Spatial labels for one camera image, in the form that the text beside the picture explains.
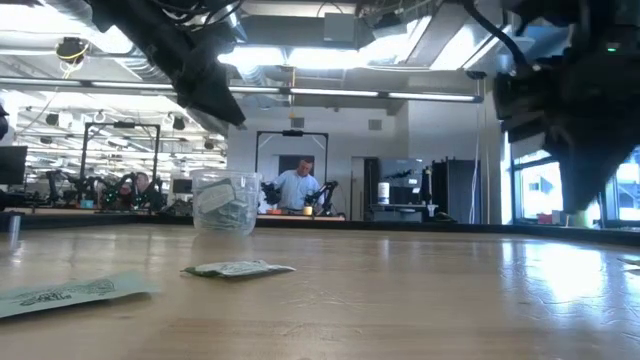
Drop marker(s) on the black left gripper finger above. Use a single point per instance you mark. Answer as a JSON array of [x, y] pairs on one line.
[[222, 102]]

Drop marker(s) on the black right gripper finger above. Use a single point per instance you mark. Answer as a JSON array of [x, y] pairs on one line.
[[582, 175]]

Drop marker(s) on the clear plastic cup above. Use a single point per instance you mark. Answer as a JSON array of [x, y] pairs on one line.
[[225, 175]]

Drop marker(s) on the black background robot arm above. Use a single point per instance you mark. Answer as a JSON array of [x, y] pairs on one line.
[[52, 182], [271, 194], [327, 200], [125, 187]]

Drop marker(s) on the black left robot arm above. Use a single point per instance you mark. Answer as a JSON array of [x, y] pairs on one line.
[[130, 15]]

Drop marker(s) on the yellow-green container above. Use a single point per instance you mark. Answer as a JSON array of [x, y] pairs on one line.
[[585, 221]]

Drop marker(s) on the black ceiling speaker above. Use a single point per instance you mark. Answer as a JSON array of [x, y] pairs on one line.
[[52, 119], [179, 123]]

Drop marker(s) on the red object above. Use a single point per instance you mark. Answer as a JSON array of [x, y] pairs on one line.
[[545, 219]]

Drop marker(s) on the seated person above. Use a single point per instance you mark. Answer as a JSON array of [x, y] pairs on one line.
[[141, 181]]

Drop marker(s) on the standing person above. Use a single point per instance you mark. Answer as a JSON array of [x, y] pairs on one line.
[[295, 190]]

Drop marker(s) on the long ceiling light fixture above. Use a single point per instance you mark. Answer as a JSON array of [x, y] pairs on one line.
[[340, 92]]

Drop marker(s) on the black cabinet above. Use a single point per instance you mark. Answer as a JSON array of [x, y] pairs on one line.
[[457, 190]]

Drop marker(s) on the black ceiling-mounted device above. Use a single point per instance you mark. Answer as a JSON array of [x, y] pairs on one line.
[[72, 49]]

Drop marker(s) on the yellow cup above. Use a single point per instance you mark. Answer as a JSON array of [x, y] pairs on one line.
[[308, 210]]

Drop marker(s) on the grey ceiling box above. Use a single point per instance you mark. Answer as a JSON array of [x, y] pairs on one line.
[[340, 27]]

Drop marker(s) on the orange-topped background table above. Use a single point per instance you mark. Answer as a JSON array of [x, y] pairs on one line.
[[325, 218]]

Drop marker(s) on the grey desk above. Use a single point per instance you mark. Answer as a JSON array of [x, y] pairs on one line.
[[395, 214]]

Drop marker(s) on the black computer monitor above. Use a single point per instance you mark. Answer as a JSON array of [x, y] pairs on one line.
[[12, 165]]

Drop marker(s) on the silver air duct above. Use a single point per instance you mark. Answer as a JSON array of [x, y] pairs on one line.
[[237, 30]]

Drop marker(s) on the black rig camera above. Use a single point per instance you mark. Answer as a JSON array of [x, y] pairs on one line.
[[292, 133]]

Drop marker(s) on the grey wall vent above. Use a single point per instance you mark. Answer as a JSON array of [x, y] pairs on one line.
[[375, 125], [297, 122]]

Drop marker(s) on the black metal rig frame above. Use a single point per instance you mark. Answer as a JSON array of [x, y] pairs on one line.
[[315, 133], [135, 124]]

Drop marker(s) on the dome security camera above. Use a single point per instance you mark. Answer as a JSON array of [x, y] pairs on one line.
[[476, 74]]

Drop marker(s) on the metal post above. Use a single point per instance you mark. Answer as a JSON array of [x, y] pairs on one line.
[[15, 230]]

